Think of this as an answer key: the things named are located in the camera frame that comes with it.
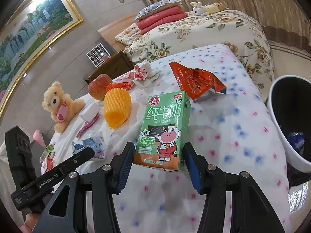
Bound white foam block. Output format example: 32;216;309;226
79;102;100;122

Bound yellow foam fruit net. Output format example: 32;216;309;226
103;88;131;129

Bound green milk carton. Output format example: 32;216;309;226
133;91;191;171

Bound red foil snack wrapper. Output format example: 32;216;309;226
169;62;227;102

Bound white red paper wrapper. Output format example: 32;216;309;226
133;61;161;88

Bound orange clear plastic bag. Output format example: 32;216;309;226
106;72;135;91

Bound white round trash bin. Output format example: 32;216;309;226
265;75;310;173

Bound left hand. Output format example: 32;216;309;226
19;213;40;233

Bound small snack packets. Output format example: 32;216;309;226
39;144;55;174

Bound pink cone object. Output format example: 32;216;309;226
33;129;46;148

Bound crumpled blue white wrapper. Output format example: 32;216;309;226
71;131;108;160

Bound pink toy hairbrush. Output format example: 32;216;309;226
76;113;99;138

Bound white dotted bed cover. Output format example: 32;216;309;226
41;43;292;233

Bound beige teddy bear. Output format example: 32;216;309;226
42;81;85;134

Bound red apple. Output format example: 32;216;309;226
88;74;112;101

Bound wooden nightstand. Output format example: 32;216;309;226
84;50;134;84

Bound gold framed landscape painting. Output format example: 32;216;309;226
1;0;84;114

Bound floral bed quilt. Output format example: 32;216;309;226
124;10;274;98

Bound wooden headboard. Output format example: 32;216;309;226
98;14;135;52

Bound floral pillow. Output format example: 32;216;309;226
115;23;141;46

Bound folded red blanket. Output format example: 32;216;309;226
136;6;188;35

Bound yellow bear plush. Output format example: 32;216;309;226
205;2;228;14

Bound white rabbit plush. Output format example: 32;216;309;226
190;2;210;16

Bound blue white patterned pillow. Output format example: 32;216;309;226
133;0;181;22

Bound black white photo frame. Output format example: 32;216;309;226
86;43;111;67

